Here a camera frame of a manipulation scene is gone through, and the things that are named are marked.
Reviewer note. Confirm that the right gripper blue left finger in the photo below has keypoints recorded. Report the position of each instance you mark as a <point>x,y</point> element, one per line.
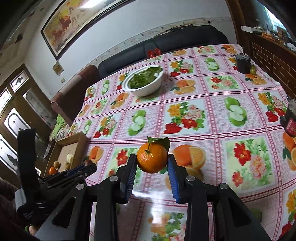
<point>126,177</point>

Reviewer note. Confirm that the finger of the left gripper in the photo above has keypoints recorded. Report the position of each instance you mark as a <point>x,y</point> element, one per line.
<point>86,171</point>
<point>63,175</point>

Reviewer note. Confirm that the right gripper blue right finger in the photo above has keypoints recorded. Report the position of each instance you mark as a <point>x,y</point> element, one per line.
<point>185,187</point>

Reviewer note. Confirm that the orange mandarin with leaf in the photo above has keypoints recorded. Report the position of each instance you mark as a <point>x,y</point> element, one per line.
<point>152,156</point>

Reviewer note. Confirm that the left hand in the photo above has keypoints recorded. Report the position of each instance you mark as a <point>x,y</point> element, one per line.
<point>31,229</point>

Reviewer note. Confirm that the dark red jujube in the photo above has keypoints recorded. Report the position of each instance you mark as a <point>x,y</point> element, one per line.
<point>88,162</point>

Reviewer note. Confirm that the brown kiwi fruit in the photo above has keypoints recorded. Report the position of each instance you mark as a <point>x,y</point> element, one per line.
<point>67,165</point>
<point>56,165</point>

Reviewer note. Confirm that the small orange mandarin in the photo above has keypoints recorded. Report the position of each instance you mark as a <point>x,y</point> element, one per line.
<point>52,171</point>

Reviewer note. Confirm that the pale banana chunk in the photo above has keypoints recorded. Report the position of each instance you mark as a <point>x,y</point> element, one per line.
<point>69,158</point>

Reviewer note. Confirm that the brown cardboard tray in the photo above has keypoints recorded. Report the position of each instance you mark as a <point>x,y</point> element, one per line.
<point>75,144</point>

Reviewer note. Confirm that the green patterned blanket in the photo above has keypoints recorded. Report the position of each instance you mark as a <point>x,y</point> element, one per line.
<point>60,130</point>

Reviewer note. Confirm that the brown armchair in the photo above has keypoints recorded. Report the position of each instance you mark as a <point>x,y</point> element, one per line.
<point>69,99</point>

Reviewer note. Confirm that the floral fruit print tablecloth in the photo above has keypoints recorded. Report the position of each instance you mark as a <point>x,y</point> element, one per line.
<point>224,126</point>

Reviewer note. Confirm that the wooden glass door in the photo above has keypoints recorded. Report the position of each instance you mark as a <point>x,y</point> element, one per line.
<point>23,106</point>

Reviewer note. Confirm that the white bowl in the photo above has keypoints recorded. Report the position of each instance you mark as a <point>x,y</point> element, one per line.
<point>146,90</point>

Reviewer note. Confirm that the green leafy vegetables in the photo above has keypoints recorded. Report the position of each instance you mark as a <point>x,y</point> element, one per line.
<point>144,77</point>

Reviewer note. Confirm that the red object on sofa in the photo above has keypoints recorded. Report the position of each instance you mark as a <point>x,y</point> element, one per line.
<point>154,53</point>

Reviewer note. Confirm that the dark jar red label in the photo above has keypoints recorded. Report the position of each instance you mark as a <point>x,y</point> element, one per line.
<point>288,121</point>

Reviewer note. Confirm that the small black cup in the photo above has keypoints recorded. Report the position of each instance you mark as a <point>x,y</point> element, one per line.
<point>243,63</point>

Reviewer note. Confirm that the black sofa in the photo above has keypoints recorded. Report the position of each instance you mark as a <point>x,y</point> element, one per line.
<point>177,39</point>

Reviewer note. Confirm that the wooden cabinet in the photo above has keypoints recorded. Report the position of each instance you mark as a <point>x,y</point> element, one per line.
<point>274,58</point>

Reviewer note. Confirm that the small yellow wall sign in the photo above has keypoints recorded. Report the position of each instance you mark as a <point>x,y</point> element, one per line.
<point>58,69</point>

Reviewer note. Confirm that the framed wall painting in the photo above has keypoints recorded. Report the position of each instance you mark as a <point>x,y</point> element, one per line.
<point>71,19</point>

